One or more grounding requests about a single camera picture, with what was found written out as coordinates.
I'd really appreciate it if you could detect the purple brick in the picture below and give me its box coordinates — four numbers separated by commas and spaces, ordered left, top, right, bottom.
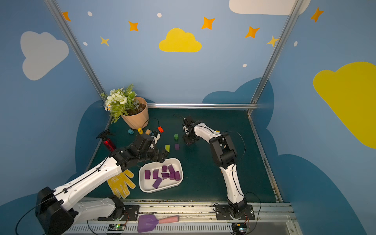
152, 177, 163, 189
145, 170, 151, 180
152, 169, 159, 179

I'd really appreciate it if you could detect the dark purple block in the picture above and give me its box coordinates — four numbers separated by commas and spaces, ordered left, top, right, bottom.
161, 172, 170, 179

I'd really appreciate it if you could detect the white plastic storage bin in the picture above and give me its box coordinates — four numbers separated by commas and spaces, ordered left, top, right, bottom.
139, 158, 184, 193

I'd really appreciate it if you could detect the purple arch block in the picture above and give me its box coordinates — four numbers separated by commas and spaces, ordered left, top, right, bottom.
167, 164, 175, 174

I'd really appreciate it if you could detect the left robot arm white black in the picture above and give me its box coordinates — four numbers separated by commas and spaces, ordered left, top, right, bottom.
35, 131, 168, 235

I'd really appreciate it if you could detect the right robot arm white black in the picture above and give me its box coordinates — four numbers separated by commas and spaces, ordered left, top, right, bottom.
182, 116, 248, 218

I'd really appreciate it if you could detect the potted plant terracotta pot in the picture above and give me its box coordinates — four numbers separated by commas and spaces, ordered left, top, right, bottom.
100, 84, 150, 130

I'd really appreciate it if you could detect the red spray bottle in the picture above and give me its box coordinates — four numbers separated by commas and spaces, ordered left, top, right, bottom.
96, 129, 117, 152

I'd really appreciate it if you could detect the yellow work glove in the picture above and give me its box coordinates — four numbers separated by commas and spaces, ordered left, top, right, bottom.
107, 169, 136, 199

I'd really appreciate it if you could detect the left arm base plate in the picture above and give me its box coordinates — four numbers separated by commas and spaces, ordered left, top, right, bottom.
98, 205, 140, 221

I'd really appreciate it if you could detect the purple toy shovel pink handle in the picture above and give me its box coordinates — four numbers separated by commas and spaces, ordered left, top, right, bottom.
137, 214, 179, 233

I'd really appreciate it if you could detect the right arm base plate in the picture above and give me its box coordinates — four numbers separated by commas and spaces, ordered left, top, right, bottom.
212, 204, 256, 220

